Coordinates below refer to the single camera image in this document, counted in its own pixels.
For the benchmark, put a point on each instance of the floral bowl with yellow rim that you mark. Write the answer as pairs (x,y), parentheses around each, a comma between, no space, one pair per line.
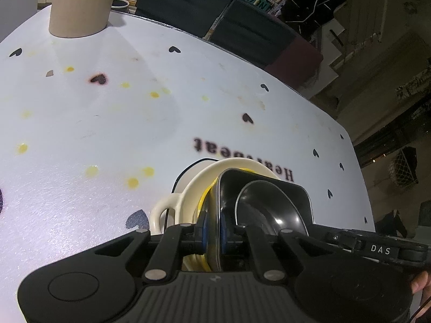
(206,198)

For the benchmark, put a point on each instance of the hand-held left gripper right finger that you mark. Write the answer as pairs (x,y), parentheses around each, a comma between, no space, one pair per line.
(225,242)

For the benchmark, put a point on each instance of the beige ribbed canister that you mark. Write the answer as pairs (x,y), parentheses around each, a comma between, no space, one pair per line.
(80,6)

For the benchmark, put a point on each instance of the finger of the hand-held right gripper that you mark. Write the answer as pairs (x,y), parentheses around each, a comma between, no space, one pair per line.
(340,237)

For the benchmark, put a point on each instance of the black garment with white lines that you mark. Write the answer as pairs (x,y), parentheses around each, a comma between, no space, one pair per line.
(313,3)

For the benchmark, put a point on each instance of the net basket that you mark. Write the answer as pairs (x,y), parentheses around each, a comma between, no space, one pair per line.
(403,166)

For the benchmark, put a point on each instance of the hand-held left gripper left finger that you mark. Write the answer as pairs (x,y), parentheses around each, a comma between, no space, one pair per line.
(202,239)

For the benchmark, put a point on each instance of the round steel bowl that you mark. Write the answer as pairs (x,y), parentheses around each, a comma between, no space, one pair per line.
(262,205)

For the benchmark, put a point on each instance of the person's right hand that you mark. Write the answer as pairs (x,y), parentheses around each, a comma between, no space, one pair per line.
(422,284)

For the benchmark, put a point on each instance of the white square plate black rim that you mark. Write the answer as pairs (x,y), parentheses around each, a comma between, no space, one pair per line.
(189,173)

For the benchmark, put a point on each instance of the large rectangular steel tray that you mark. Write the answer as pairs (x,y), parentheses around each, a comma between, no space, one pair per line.
(286,188)

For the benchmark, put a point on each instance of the maroon chair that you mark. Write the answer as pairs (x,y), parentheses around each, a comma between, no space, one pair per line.
(296,60)

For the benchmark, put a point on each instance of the white cup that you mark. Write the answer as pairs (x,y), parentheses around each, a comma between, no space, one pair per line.
(120,4)

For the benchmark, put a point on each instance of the white perforated metal pole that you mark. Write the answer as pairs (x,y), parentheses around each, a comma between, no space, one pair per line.
(222,10)

